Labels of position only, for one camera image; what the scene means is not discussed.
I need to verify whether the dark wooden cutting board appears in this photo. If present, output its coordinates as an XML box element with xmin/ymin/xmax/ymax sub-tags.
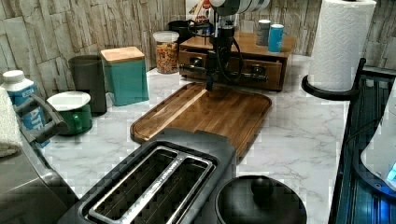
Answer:
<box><xmin>130</xmin><ymin>82</ymin><xmax>272</xmax><ymax>158</ymax></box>

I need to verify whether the teal canister with wooden lid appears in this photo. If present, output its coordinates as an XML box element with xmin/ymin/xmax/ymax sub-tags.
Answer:
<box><xmin>101</xmin><ymin>47</ymin><xmax>149</xmax><ymax>106</ymax></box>

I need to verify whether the white folded towel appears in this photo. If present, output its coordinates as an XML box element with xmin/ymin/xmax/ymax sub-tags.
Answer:
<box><xmin>0</xmin><ymin>88</ymin><xmax>22</xmax><ymax>157</ymax></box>

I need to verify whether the clear jar with white lid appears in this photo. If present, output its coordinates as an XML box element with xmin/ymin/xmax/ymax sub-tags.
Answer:
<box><xmin>153</xmin><ymin>31</ymin><xmax>179</xmax><ymax>74</ymax></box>

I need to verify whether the black utensil holder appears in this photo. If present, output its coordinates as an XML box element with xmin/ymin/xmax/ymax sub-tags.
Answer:
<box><xmin>168</xmin><ymin>21</ymin><xmax>191</xmax><ymax>44</ymax></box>

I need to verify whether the black toaster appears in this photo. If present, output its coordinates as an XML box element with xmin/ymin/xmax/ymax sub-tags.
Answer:
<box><xmin>57</xmin><ymin>129</ymin><xmax>236</xmax><ymax>224</ymax></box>

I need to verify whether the dark grey cylindrical canister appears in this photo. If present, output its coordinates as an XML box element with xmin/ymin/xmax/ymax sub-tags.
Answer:
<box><xmin>68</xmin><ymin>55</ymin><xmax>107</xmax><ymax>116</ymax></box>

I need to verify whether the paper towel roll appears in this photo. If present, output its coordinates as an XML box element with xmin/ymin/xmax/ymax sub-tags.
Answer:
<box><xmin>308</xmin><ymin>0</ymin><xmax>376</xmax><ymax>91</ymax></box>

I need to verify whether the black paper towel holder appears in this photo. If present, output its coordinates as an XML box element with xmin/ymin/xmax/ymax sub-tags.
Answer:
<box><xmin>301</xmin><ymin>58</ymin><xmax>366</xmax><ymax>101</ymax></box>

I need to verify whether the black round lid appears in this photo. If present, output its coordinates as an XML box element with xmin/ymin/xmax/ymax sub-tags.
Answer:
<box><xmin>215</xmin><ymin>175</ymin><xmax>307</xmax><ymax>224</ymax></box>

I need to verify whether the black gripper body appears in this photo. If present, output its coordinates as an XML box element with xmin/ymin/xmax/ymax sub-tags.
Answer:
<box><xmin>212</xmin><ymin>15</ymin><xmax>235</xmax><ymax>58</ymax></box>

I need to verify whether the drawer with black handle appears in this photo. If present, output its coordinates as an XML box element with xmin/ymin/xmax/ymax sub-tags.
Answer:
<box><xmin>178</xmin><ymin>49</ymin><xmax>206</xmax><ymax>79</ymax></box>
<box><xmin>236</xmin><ymin>60</ymin><xmax>282</xmax><ymax>91</ymax></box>

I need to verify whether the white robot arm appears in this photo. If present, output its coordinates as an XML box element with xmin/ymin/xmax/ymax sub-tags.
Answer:
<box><xmin>205</xmin><ymin>0</ymin><xmax>270</xmax><ymax>91</ymax></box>

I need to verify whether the left drawer with black handle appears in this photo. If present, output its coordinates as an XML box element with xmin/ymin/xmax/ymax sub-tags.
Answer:
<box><xmin>178</xmin><ymin>49</ymin><xmax>206</xmax><ymax>79</ymax></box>

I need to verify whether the blue labelled white bottle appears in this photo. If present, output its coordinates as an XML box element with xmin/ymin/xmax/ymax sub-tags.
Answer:
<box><xmin>1</xmin><ymin>70</ymin><xmax>46</xmax><ymax>131</ymax></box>

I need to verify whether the right drawer with black handle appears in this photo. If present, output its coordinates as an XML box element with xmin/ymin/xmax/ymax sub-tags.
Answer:
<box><xmin>236</xmin><ymin>60</ymin><xmax>282</xmax><ymax>91</ymax></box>

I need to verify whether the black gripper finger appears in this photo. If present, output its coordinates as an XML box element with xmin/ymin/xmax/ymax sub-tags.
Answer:
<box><xmin>205</xmin><ymin>50</ymin><xmax>218</xmax><ymax>91</ymax></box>

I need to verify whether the green mug with white lid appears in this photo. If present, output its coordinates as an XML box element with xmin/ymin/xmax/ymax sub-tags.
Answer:
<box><xmin>47</xmin><ymin>91</ymin><xmax>92</xmax><ymax>135</ymax></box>

